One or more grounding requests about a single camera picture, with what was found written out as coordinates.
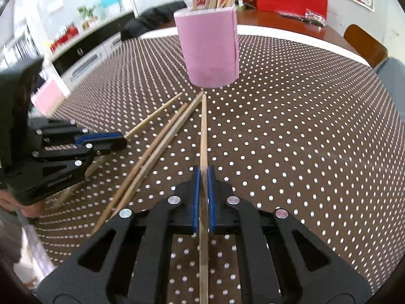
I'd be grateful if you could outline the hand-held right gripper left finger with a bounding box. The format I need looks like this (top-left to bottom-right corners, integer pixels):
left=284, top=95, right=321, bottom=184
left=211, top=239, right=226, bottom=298
left=36, top=165, right=201, bottom=304

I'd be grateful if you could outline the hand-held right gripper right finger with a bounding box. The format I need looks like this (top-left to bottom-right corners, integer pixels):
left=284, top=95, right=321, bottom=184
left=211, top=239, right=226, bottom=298
left=207, top=165, right=371, bottom=304

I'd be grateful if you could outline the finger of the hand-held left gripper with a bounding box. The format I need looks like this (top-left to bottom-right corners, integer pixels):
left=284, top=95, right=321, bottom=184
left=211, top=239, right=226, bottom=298
left=30, top=117, right=128, bottom=145
left=32, top=142, right=128, bottom=178

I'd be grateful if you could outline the light wooden chopstick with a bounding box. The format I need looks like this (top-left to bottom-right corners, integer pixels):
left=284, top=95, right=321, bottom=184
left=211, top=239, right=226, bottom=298
left=199, top=94, right=209, bottom=304
left=52, top=92, right=184, bottom=209
left=109, top=91, right=205, bottom=220
left=89, top=102, right=189, bottom=235

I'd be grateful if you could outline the pink cup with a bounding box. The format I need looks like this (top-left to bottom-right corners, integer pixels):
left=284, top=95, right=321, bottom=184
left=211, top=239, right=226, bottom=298
left=174, top=6, right=239, bottom=88

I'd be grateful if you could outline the person's left hand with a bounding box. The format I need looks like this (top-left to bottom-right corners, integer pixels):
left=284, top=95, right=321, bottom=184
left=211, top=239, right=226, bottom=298
left=0, top=191, right=44, bottom=219

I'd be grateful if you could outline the pink container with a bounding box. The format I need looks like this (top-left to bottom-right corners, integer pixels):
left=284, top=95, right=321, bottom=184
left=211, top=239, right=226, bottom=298
left=31, top=80, right=72, bottom=118

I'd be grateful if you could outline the row of red boxes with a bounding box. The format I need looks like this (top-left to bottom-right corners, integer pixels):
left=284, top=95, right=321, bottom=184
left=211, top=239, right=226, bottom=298
left=50, top=23, right=80, bottom=53

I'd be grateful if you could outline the white cabinet with black drawer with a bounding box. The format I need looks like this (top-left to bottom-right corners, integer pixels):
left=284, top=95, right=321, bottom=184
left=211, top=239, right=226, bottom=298
left=47, top=9, right=140, bottom=93

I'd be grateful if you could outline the brown dotted table mat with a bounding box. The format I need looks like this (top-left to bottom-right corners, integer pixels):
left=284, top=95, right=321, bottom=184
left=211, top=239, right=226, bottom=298
left=32, top=25, right=403, bottom=304

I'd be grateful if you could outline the black puffer jacket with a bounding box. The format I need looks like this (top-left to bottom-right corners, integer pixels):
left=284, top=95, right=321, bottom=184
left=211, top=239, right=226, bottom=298
left=120, top=0, right=188, bottom=41

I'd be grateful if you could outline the turquoise thermos jug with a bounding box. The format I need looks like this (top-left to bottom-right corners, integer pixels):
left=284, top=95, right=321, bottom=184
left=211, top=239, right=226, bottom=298
left=99, top=0, right=121, bottom=15

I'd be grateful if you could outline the clear plastic packet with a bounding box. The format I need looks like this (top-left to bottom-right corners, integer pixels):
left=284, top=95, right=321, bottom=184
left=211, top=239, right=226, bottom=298
left=303, top=9, right=327, bottom=28

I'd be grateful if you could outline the brown wooden chair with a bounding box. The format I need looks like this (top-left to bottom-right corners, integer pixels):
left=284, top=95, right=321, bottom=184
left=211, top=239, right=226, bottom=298
left=343, top=24, right=389, bottom=69

